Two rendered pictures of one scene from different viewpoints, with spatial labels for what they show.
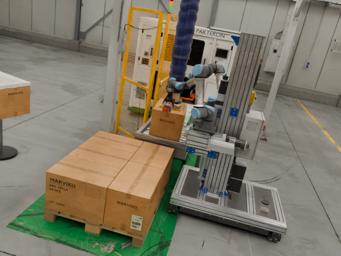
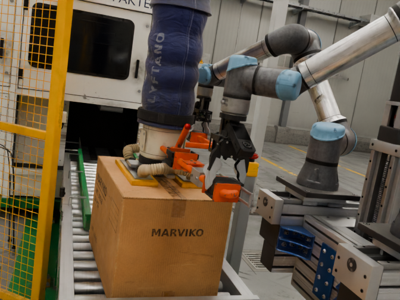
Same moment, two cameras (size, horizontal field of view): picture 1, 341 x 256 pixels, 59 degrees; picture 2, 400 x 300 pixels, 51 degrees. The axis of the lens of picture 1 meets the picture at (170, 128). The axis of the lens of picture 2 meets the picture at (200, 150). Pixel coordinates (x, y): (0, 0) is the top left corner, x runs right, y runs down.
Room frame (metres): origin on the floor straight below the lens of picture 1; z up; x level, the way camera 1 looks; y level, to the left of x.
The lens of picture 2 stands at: (2.33, 0.65, 1.36)
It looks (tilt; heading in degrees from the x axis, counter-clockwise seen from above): 9 degrees down; 333
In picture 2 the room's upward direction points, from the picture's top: 9 degrees clockwise
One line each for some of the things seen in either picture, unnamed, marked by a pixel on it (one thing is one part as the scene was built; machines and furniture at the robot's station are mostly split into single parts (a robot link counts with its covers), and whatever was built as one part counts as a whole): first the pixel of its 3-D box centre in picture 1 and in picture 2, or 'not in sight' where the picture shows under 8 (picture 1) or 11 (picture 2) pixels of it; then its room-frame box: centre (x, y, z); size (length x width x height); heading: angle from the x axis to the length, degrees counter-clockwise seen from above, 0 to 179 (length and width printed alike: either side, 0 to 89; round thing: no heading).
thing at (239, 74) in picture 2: (172, 83); (241, 77); (3.30, 0.07, 1.38); 0.09 x 0.08 x 0.11; 41
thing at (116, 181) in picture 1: (117, 174); not in sight; (2.91, 0.48, 0.34); 1.20 x 1.00 x 0.40; 172
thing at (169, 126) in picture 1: (168, 120); (151, 222); (3.88, 0.04, 0.75); 0.60 x 0.40 x 0.40; 176
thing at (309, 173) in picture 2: not in sight; (319, 172); (3.48, -0.43, 1.09); 0.15 x 0.15 x 0.10
